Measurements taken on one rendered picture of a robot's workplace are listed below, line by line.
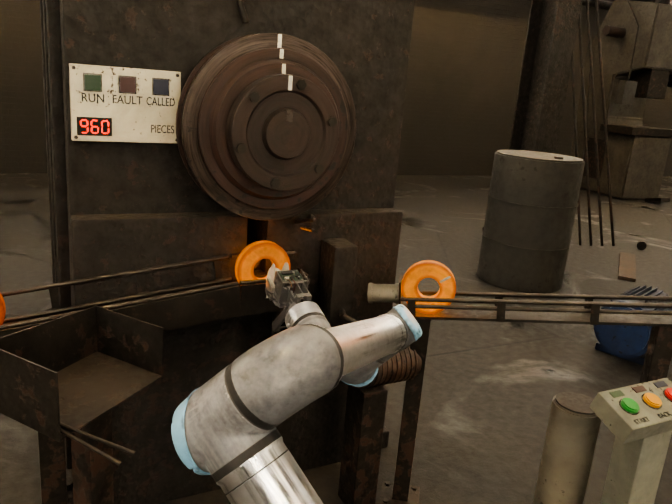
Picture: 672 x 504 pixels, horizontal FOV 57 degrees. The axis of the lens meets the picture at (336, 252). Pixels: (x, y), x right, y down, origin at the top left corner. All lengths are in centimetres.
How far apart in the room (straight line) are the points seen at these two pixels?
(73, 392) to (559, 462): 116
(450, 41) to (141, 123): 798
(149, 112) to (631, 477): 144
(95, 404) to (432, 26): 832
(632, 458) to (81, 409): 120
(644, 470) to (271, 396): 102
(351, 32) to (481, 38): 792
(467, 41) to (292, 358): 884
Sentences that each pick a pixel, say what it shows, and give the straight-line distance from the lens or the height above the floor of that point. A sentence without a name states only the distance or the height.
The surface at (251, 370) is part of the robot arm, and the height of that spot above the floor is 85.
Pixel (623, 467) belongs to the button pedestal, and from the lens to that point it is 166.
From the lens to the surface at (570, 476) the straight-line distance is 174.
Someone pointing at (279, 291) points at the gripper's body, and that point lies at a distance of 151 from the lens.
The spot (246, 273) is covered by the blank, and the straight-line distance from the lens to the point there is 169.
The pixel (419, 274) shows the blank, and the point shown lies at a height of 74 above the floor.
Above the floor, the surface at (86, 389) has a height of 60.
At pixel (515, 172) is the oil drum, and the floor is 78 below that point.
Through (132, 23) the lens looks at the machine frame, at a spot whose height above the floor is 134.
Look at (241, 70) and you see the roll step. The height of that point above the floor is 126.
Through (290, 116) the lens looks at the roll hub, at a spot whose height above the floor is 116.
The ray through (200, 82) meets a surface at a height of 122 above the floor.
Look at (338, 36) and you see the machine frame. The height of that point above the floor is 137.
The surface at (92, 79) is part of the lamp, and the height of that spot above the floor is 121.
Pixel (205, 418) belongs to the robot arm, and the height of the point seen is 77.
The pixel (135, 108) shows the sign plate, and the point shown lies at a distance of 165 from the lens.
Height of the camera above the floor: 125
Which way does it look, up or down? 15 degrees down
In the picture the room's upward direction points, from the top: 5 degrees clockwise
